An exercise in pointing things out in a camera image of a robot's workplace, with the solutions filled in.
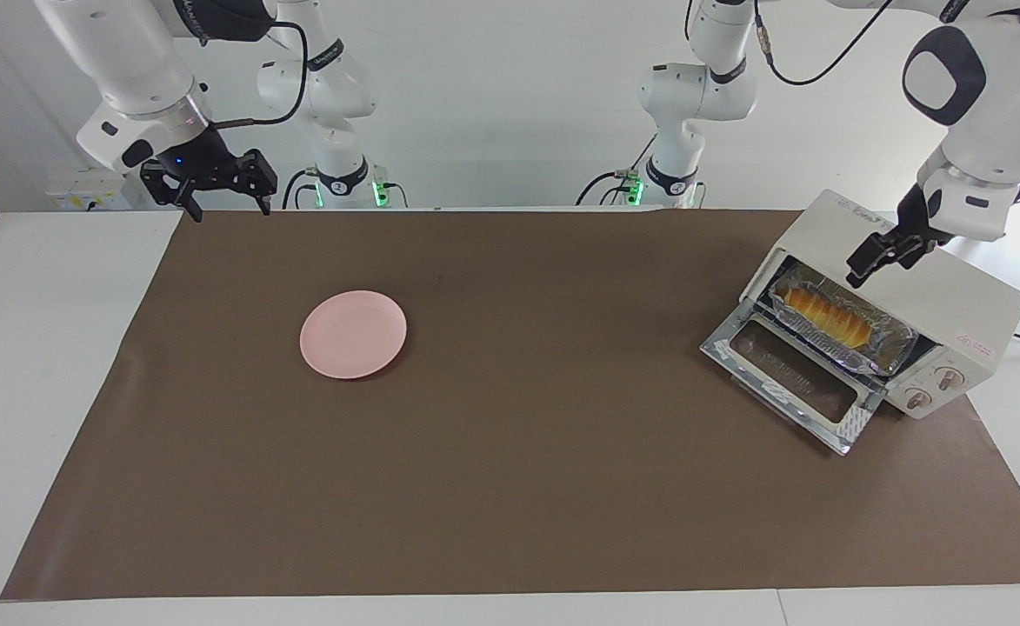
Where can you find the beige oven knob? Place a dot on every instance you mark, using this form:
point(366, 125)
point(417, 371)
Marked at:
point(950, 377)
point(916, 399)

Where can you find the aluminium foil baking tray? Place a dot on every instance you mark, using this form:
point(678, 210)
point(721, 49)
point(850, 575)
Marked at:
point(892, 343)

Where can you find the white wall socket box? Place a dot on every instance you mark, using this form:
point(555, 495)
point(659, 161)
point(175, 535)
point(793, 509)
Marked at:
point(75, 196)

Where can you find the glass oven door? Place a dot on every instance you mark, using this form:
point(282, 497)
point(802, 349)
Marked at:
point(792, 374)

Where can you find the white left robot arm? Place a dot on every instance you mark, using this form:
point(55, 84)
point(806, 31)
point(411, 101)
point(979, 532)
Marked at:
point(996, 113)

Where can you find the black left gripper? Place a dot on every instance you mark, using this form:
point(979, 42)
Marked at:
point(920, 224)

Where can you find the cream toaster oven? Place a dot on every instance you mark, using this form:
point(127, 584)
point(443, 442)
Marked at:
point(953, 304)

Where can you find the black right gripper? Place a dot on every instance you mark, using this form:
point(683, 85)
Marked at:
point(201, 161)

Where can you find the pink round plate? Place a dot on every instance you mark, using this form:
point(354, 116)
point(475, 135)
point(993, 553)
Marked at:
point(353, 335)

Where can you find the brown table mat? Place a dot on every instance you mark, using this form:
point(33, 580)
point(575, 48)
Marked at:
point(518, 478)

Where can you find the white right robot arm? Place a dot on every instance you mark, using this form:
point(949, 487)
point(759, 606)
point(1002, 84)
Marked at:
point(140, 69)

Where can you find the golden ridged bread loaf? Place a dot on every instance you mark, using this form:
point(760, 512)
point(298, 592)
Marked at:
point(827, 317)

